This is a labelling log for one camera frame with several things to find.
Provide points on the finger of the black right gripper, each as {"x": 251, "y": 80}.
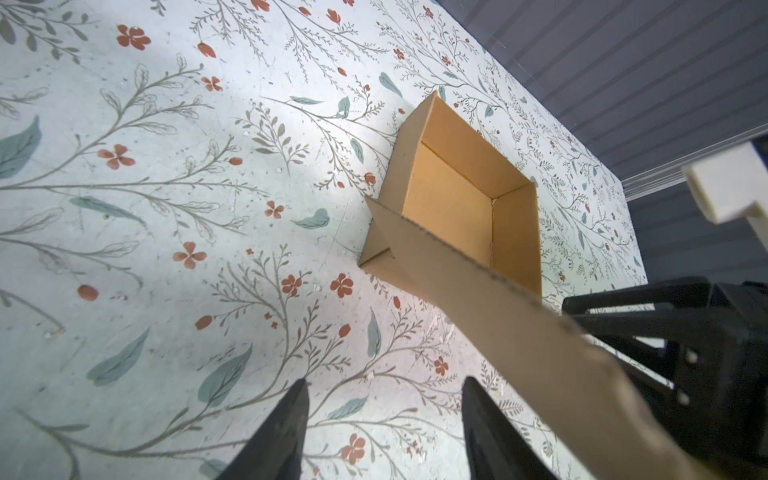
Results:
{"x": 679, "y": 293}
{"x": 655, "y": 340}

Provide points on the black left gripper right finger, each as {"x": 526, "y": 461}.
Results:
{"x": 495, "y": 449}

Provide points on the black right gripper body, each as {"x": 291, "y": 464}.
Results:
{"x": 720, "y": 379}

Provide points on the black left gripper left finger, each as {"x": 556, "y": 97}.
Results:
{"x": 275, "y": 451}

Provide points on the brown cardboard paper box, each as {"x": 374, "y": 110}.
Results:
{"x": 456, "y": 224}

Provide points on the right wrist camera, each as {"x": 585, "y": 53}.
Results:
{"x": 732, "y": 184}

